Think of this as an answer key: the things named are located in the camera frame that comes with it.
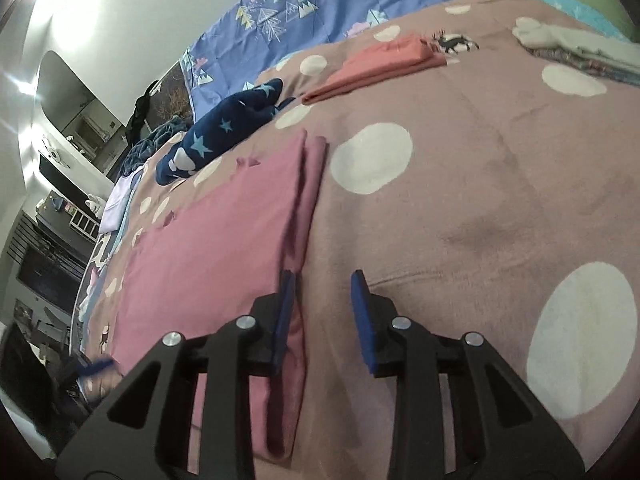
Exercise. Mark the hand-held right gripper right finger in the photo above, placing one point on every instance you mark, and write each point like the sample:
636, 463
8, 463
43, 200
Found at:
362, 330

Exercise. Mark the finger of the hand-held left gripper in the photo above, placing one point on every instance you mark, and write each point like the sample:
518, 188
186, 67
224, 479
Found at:
97, 366

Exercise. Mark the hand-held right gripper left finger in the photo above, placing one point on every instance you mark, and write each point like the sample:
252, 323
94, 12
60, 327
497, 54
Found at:
284, 320

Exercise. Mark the pink long-sleeve shirt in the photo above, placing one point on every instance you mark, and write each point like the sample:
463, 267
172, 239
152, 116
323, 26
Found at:
210, 240

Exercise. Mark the dark monitor screen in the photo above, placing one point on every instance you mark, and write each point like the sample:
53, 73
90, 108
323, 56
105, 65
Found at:
50, 280

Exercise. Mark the grey unicorn-print sheet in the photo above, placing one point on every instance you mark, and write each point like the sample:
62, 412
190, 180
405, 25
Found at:
97, 255

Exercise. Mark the lavender folded garment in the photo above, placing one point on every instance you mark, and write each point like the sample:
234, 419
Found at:
117, 205

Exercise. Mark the navy star-print garment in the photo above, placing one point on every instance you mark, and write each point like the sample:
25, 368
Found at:
225, 120

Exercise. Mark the dark blue fleece blanket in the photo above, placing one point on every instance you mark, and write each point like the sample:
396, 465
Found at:
145, 150

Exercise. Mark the dark floral cloth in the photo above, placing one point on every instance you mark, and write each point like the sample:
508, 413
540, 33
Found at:
172, 90

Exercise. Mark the coral folded garment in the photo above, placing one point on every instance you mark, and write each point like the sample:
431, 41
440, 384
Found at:
380, 67

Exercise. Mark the grey patterned folded garment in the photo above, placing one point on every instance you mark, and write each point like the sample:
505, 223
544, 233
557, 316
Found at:
590, 66

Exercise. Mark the white folded garment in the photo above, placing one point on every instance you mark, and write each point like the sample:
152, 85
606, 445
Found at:
565, 37

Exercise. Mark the teal printed sheet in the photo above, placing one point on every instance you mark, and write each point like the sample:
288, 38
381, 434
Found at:
590, 12

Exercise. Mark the white wall ornament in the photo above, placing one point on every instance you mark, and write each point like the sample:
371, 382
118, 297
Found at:
50, 149

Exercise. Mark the black clothing on rail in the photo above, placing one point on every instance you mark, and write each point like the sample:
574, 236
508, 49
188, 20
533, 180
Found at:
137, 115

